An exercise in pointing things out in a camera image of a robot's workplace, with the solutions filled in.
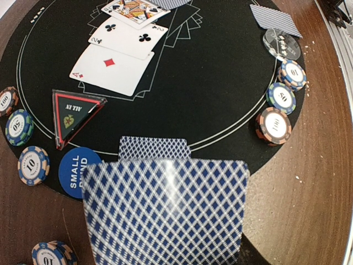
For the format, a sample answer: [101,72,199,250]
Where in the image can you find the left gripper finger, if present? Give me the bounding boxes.
[241,236,270,265]

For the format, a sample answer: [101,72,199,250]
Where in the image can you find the blue card deck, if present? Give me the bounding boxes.
[82,158,250,264]

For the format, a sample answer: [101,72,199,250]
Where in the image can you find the red black chips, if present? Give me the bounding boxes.
[255,107,292,146]
[1,87,19,117]

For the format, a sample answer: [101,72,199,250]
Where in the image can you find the green white chips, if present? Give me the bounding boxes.
[5,109,34,146]
[266,82,296,115]

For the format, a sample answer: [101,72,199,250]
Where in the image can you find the blue white chips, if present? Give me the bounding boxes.
[18,146,50,186]
[278,60,307,92]

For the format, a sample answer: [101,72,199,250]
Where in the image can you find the blue small blind button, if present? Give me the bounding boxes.
[58,147,102,199]

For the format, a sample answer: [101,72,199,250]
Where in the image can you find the blue white chip stack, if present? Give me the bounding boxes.
[31,241,78,265]

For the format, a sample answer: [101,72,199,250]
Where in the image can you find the ace of diamonds card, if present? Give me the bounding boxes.
[69,44,154,97]

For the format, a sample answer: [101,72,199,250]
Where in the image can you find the red black all-in triangle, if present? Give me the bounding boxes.
[52,89,107,150]

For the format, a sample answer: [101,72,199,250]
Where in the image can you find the two of clubs card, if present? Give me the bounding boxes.
[88,17,168,60]

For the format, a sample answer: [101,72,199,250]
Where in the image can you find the queen of spades card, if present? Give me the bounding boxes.
[101,0,170,29]

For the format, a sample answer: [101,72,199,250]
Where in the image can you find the round black poker mat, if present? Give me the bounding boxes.
[1,1,279,193]

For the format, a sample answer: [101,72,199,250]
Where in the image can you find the aluminium front rail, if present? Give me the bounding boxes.
[314,0,353,83]

